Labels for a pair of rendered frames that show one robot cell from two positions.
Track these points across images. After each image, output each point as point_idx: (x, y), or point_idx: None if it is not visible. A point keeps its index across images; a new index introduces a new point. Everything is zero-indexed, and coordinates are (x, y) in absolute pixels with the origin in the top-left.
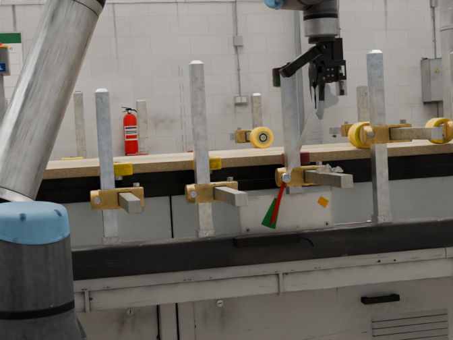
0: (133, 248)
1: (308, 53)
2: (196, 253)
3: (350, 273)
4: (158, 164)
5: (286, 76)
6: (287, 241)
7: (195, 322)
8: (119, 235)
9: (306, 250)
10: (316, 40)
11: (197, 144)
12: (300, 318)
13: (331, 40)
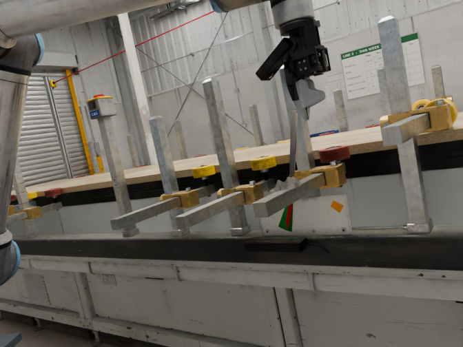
0: (185, 240)
1: (276, 49)
2: (227, 249)
3: (388, 283)
4: (236, 164)
5: (260, 80)
6: (288, 250)
7: (292, 288)
8: (224, 217)
9: (321, 257)
10: (281, 32)
11: (218, 154)
12: (386, 301)
13: (295, 26)
